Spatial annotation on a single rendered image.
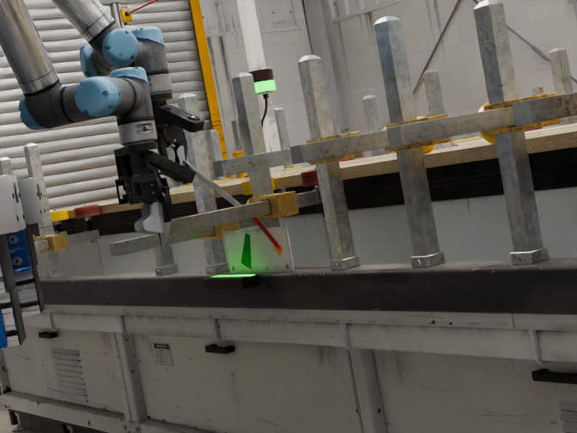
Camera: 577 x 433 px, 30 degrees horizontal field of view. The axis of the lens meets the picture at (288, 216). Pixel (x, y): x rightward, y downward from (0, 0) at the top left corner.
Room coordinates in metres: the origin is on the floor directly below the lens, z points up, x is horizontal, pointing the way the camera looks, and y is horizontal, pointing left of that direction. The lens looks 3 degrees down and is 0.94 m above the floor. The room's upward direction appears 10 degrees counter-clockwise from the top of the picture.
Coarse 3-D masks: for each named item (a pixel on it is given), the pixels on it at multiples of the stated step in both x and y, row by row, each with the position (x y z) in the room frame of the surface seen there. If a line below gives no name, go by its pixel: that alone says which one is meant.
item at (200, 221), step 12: (312, 192) 2.41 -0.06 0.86; (252, 204) 2.31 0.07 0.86; (264, 204) 2.33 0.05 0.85; (300, 204) 2.38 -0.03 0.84; (312, 204) 2.40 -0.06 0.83; (192, 216) 2.23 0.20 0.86; (204, 216) 2.24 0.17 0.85; (216, 216) 2.26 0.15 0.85; (228, 216) 2.28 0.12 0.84; (240, 216) 2.29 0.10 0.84; (252, 216) 2.31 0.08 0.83; (180, 228) 2.21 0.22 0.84; (192, 228) 2.22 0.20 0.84
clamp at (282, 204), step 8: (288, 192) 2.33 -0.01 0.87; (248, 200) 2.42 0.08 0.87; (256, 200) 2.38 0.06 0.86; (264, 200) 2.35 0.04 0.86; (272, 200) 2.33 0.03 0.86; (280, 200) 2.31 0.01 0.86; (288, 200) 2.32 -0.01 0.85; (296, 200) 2.34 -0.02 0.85; (272, 208) 2.33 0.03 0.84; (280, 208) 2.31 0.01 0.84; (288, 208) 2.32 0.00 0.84; (296, 208) 2.33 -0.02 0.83; (264, 216) 2.36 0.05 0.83; (272, 216) 2.34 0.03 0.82; (280, 216) 2.31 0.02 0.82
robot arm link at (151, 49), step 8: (136, 32) 2.46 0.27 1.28; (144, 32) 2.46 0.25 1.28; (152, 32) 2.46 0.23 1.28; (160, 32) 2.48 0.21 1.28; (144, 40) 2.45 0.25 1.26; (152, 40) 2.46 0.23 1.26; (160, 40) 2.47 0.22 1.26; (144, 48) 2.45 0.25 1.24; (152, 48) 2.46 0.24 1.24; (160, 48) 2.47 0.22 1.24; (144, 56) 2.45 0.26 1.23; (152, 56) 2.46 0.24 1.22; (160, 56) 2.47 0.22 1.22; (136, 64) 2.45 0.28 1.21; (144, 64) 2.46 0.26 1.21; (152, 64) 2.46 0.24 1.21; (160, 64) 2.46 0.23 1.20; (152, 72) 2.46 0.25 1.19; (160, 72) 2.46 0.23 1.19; (168, 72) 2.49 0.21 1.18
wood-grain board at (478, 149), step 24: (480, 144) 2.20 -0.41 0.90; (528, 144) 1.98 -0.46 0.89; (552, 144) 1.93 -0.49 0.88; (576, 144) 1.89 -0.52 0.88; (312, 168) 3.16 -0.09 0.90; (360, 168) 2.38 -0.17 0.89; (384, 168) 2.31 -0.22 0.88; (192, 192) 2.98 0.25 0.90; (216, 192) 2.88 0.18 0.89; (240, 192) 2.79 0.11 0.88; (72, 216) 3.66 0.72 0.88
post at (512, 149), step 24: (480, 24) 1.78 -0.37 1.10; (504, 24) 1.78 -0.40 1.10; (480, 48) 1.79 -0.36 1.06; (504, 48) 1.77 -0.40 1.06; (504, 72) 1.76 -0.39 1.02; (504, 96) 1.76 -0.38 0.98; (504, 144) 1.77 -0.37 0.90; (504, 168) 1.78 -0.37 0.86; (528, 168) 1.78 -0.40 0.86; (504, 192) 1.79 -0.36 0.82; (528, 192) 1.77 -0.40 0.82; (528, 216) 1.76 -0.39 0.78; (528, 240) 1.76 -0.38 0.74
